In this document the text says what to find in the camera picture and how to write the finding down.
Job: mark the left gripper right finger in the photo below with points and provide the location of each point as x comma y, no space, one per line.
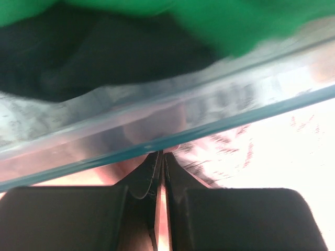
204,218

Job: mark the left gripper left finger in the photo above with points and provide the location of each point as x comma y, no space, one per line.
49,218

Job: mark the pink t shirt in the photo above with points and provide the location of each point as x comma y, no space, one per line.
161,222

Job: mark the teal plastic basket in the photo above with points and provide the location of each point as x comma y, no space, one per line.
42,141

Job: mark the floral table mat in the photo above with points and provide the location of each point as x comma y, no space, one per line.
294,150

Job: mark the black t shirt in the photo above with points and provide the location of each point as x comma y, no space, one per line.
91,57

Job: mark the green t shirt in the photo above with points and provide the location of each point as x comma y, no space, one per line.
229,28

